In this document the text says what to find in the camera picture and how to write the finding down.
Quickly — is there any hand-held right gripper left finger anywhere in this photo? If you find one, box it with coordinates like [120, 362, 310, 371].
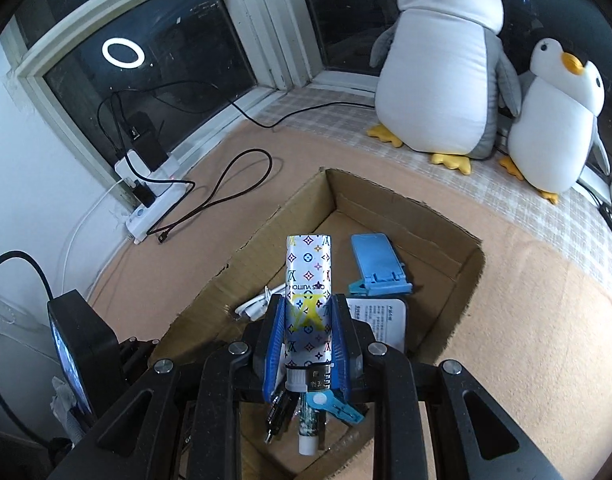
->
[48, 294, 288, 480]

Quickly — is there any white charging cable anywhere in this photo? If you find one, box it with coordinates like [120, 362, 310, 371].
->
[61, 182, 124, 301]

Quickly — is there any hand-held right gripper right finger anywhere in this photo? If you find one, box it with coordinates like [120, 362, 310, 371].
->
[330, 294, 562, 480]

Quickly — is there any white patterned lighter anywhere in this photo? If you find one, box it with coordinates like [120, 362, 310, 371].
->
[283, 232, 335, 391]

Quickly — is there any white power adapter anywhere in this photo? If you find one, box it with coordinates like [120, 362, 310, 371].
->
[115, 149, 154, 181]

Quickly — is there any white tin box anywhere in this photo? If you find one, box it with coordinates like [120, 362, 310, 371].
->
[346, 296, 412, 356]

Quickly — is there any small blue clip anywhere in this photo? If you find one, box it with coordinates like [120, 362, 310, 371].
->
[306, 391, 364, 427]

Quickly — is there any black pen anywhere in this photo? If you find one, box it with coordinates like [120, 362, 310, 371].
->
[263, 389, 299, 446]

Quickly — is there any white power strip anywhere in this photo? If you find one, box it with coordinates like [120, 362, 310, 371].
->
[115, 152, 196, 246]

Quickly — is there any large penguin plush toy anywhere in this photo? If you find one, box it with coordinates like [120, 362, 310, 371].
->
[367, 0, 523, 176]

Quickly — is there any blue phone stand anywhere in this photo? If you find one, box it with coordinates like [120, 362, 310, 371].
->
[347, 232, 414, 297]

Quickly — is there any white window frame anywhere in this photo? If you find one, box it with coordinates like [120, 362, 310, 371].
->
[6, 0, 612, 196]

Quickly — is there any small penguin plush toy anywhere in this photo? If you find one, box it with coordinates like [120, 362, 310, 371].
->
[499, 37, 612, 206]

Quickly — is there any white green lip balm tube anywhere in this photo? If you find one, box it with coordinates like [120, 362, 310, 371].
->
[297, 392, 327, 456]

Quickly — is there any black usb cable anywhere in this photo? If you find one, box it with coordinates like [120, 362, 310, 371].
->
[98, 82, 274, 246]

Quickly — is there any brown cardboard box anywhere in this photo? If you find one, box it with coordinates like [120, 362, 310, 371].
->
[151, 167, 487, 480]

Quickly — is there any small black plug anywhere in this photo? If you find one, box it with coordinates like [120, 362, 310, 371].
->
[131, 180, 157, 207]

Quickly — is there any plaid blanket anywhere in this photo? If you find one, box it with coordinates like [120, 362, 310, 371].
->
[236, 85, 612, 331]

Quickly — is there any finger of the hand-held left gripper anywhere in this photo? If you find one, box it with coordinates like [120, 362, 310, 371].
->
[118, 337, 161, 386]

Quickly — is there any black power adapter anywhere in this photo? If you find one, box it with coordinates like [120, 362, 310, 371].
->
[123, 112, 168, 163]

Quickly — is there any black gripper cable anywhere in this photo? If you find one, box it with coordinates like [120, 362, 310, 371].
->
[0, 250, 54, 411]

